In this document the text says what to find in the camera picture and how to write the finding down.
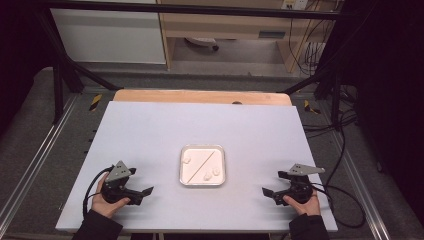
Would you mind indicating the person's left hand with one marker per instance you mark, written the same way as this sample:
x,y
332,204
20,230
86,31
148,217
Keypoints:
x,y
105,208

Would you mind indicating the thin wooden skewer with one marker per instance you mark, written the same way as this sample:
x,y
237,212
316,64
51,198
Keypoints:
x,y
201,167

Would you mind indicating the aluminium floor rail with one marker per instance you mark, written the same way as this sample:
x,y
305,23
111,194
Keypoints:
x,y
358,180
40,150

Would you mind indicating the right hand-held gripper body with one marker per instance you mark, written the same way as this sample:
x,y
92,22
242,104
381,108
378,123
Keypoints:
x,y
300,188

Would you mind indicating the black metal frame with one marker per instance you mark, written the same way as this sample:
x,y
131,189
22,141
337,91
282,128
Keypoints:
x,y
200,9

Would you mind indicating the wall power socket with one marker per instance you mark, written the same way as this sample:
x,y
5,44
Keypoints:
x,y
295,4

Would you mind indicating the white chair base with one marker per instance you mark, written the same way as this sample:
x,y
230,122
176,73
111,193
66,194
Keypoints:
x,y
201,41

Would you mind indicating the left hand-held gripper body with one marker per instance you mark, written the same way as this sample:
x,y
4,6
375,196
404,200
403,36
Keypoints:
x,y
115,173

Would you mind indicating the small white food piece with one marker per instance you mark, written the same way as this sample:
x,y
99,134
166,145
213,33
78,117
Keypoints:
x,y
207,176
186,159
216,171

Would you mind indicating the black curtain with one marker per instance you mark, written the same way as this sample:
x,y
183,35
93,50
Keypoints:
x,y
20,50
386,83

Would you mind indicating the wooden desk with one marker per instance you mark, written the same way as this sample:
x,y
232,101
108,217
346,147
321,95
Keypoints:
x,y
226,25

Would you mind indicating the light wooden table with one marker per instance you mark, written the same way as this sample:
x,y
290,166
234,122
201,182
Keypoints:
x,y
200,97

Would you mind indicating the person's right hand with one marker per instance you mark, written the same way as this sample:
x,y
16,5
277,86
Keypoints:
x,y
308,208

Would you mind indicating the white square tray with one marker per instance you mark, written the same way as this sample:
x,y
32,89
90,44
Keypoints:
x,y
203,156

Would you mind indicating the white cabinet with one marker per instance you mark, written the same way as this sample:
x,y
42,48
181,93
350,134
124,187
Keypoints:
x,y
106,36

